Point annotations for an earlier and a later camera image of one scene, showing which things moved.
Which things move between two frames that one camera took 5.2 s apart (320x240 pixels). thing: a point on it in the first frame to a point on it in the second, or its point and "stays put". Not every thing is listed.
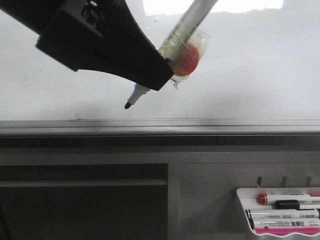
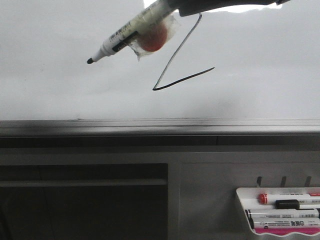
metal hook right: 308,181 stays put
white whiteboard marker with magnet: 185,43 to 149,33
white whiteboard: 260,65 stays put
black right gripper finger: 104,36 to 188,7
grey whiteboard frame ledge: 157,127 stays put
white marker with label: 277,223 stays put
